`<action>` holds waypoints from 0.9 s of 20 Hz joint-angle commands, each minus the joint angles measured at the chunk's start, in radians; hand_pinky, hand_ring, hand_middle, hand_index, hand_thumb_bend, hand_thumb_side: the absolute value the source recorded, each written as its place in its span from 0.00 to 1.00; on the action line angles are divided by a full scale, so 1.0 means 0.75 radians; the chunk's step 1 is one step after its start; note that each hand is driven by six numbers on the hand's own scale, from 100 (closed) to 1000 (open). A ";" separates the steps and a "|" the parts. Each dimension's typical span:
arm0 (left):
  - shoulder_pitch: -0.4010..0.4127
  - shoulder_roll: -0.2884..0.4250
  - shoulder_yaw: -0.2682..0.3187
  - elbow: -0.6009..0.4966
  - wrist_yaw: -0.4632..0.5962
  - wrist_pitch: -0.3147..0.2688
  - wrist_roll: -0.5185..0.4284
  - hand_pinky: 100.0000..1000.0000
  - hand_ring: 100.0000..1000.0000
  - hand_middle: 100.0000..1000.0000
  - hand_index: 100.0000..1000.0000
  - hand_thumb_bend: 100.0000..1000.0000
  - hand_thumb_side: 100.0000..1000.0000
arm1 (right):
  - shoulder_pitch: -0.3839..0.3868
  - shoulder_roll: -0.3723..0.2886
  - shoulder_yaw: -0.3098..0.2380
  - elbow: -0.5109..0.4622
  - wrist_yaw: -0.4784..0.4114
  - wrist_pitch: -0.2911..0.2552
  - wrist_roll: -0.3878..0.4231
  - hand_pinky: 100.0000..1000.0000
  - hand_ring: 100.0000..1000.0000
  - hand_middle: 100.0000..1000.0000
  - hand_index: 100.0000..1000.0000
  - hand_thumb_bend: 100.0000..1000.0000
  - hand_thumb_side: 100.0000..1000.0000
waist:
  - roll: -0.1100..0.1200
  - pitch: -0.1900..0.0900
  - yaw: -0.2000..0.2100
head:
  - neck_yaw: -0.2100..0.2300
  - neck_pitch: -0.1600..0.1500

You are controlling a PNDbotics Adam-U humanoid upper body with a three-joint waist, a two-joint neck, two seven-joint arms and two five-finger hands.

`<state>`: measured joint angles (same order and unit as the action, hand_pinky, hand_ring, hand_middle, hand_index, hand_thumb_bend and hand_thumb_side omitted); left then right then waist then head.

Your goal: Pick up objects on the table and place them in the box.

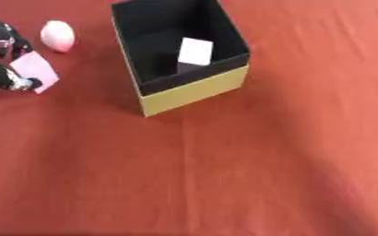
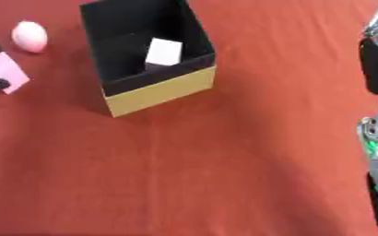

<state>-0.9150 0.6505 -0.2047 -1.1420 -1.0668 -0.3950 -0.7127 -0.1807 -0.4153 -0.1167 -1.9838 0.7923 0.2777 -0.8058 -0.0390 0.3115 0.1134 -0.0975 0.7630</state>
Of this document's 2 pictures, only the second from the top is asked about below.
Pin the pink block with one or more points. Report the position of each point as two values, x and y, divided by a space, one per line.
4 69

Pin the tan cardboard box black inside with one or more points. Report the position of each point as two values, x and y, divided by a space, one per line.
160 90

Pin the pink egg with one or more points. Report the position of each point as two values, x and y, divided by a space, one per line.
30 36

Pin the white rectangular block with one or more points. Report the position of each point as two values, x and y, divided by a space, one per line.
164 52

